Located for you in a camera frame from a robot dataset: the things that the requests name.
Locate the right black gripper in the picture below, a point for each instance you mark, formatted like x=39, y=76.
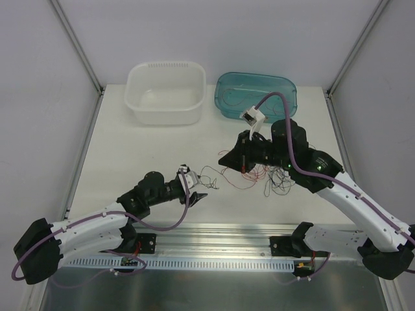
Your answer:
x=244, y=151

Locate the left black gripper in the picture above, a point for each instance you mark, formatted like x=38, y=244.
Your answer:
x=187, y=195

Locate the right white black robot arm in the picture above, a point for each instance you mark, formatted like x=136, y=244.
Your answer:
x=383, y=243

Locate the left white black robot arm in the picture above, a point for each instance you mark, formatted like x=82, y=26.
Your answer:
x=45, y=247

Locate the label sticker on bin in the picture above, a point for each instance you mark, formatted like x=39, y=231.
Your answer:
x=250, y=119

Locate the teal transparent plastic bin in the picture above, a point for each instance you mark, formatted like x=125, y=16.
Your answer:
x=236, y=92

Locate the white plastic tub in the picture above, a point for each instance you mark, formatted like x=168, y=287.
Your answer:
x=166, y=93

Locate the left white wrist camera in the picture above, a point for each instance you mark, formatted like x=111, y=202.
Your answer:
x=187, y=177

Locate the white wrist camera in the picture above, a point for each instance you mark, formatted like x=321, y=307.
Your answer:
x=255, y=127
x=187, y=177

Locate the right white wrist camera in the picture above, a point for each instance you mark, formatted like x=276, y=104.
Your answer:
x=255, y=127

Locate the aluminium mounting rail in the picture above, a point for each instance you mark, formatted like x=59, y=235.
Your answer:
x=205, y=240

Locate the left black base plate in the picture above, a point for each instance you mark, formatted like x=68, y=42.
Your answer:
x=145, y=243

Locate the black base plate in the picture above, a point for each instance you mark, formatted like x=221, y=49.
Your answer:
x=283, y=246
x=145, y=243

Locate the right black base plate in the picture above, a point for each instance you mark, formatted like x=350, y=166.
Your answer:
x=283, y=246

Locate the white slotted cable duct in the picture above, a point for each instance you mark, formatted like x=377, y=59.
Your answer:
x=177, y=263

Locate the right aluminium frame post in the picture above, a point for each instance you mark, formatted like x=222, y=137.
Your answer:
x=363, y=36

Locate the aluminium frame post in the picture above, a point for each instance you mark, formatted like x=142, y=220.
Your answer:
x=76, y=44
x=363, y=36

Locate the left aluminium frame post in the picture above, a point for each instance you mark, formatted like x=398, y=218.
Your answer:
x=76, y=44

